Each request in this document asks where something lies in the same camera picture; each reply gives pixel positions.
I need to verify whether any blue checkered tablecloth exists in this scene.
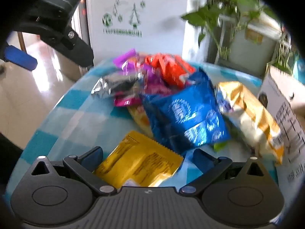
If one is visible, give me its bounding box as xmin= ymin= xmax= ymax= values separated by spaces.
xmin=7 ymin=60 xmax=279 ymax=196

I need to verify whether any white plant pot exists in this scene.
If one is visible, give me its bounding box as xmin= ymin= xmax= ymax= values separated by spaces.
xmin=229 ymin=12 xmax=282 ymax=75

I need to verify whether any cardboard box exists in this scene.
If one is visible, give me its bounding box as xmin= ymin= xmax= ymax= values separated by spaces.
xmin=257 ymin=64 xmax=305 ymax=186

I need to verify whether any gold and white chip bag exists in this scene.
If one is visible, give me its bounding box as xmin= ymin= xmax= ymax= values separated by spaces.
xmin=216 ymin=81 xmax=285 ymax=165

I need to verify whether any green pothos plant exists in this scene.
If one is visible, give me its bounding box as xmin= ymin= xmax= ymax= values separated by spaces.
xmin=181 ymin=0 xmax=265 ymax=60

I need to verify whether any purple snack packet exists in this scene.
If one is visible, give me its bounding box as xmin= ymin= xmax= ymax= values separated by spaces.
xmin=113 ymin=49 xmax=172 ymax=93

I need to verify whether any white refrigerator with green print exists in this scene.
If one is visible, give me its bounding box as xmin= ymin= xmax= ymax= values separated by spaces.
xmin=71 ymin=0 xmax=211 ymax=77

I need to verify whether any magenta snack packet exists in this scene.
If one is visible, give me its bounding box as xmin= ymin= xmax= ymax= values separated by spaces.
xmin=114 ymin=86 xmax=172 ymax=107

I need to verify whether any large blue snack bag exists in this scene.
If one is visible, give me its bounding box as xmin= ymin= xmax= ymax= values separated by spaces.
xmin=143 ymin=68 xmax=231 ymax=154

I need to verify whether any silver snack packet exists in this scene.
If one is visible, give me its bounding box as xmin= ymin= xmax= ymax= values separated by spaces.
xmin=91 ymin=73 xmax=143 ymax=98

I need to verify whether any white metal plant rack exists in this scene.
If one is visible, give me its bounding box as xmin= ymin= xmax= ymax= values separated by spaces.
xmin=213 ymin=14 xmax=230 ymax=64

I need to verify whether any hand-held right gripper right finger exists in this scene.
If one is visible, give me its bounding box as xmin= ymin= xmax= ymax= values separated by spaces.
xmin=179 ymin=148 xmax=266 ymax=195

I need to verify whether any yellow orange snack packet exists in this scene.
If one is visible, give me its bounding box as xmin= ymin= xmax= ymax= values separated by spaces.
xmin=127 ymin=105 xmax=153 ymax=137

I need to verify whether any trailing green vine plant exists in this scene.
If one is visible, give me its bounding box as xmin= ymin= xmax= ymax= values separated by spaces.
xmin=269 ymin=26 xmax=305 ymax=77

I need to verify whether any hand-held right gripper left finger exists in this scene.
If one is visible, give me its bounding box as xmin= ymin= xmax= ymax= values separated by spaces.
xmin=31 ymin=146 xmax=117 ymax=195

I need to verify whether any green snack packet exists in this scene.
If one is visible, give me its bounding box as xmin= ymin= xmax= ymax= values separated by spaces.
xmin=213 ymin=140 xmax=230 ymax=152

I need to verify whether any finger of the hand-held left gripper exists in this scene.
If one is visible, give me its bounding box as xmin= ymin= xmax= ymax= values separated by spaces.
xmin=4 ymin=45 xmax=38 ymax=71
xmin=57 ymin=31 xmax=94 ymax=68

